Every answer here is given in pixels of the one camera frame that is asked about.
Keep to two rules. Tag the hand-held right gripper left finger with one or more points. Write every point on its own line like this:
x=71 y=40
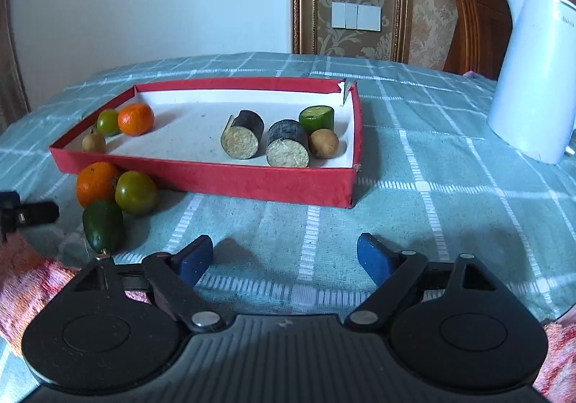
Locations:
x=195 y=261

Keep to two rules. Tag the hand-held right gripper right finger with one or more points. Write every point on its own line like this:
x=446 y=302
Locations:
x=373 y=257

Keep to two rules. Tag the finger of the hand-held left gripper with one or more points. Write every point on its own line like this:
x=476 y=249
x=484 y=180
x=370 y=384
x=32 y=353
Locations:
x=36 y=212

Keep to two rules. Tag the red shallow cardboard box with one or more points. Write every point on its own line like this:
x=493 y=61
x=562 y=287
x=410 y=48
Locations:
x=225 y=185

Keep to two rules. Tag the green tomato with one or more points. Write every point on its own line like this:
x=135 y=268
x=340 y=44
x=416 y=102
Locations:
x=107 y=122
x=136 y=192

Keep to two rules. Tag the brown kiwi fruit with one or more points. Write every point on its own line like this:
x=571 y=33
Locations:
x=93 y=142
x=324 y=143

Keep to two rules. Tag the orange mandarin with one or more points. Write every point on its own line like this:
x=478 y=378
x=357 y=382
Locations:
x=93 y=182
x=136 y=118

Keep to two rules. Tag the dark eggplant piece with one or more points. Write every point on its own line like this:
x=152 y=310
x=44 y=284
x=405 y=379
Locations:
x=242 y=137
x=288 y=146

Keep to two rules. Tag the green cucumber piece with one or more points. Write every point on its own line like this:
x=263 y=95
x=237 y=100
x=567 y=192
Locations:
x=316 y=118

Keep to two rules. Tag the green avocado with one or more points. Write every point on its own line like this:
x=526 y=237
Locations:
x=103 y=225

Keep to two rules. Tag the pink towel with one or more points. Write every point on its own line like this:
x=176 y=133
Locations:
x=27 y=286

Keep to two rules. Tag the green checked tablecloth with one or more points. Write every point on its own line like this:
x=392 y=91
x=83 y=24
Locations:
x=427 y=205

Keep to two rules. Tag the pink white cloth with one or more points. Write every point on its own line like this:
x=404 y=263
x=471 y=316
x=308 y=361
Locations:
x=472 y=73

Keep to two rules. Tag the white electric kettle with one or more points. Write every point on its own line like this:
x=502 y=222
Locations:
x=535 y=79

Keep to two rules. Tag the brown wooden chair back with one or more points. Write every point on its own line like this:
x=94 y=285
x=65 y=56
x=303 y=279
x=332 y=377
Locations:
x=477 y=25

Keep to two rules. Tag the white wall switch plate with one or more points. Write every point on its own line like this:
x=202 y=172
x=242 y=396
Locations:
x=357 y=16

